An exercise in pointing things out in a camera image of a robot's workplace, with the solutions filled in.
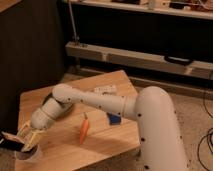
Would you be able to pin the wooden shelf beam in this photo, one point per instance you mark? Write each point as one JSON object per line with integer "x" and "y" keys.
{"x": 137, "y": 59}

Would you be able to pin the orange carrot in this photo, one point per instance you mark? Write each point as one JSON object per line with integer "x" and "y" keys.
{"x": 84, "y": 129}

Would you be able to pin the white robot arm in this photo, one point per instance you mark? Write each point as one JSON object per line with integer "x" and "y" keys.
{"x": 153, "y": 110}

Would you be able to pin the translucent ceramic cup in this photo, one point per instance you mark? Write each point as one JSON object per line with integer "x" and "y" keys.
{"x": 32, "y": 156}

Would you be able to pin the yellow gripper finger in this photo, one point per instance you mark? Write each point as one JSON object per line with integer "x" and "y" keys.
{"x": 24, "y": 130}
{"x": 32, "y": 139}

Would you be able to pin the blue block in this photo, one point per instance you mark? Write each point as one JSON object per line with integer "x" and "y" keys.
{"x": 114, "y": 120}

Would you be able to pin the metal stand pole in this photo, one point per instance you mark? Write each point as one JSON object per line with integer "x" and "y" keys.
{"x": 75, "y": 36}

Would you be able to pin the green bowl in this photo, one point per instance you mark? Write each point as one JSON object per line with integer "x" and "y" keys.
{"x": 54, "y": 108}

